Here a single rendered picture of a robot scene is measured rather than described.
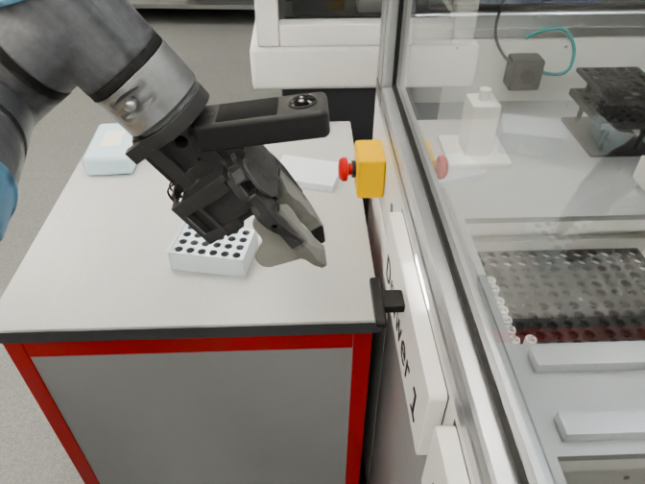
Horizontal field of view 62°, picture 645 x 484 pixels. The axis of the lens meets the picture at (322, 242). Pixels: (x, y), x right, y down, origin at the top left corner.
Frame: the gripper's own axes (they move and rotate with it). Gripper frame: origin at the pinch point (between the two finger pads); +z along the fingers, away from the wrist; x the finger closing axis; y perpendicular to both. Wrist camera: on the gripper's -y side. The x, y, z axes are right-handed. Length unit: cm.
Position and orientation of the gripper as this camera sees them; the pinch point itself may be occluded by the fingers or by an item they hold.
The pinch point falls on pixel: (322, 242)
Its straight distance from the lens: 56.4
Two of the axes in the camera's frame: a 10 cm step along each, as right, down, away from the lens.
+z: 5.8, 6.1, 5.4
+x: 0.4, 6.4, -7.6
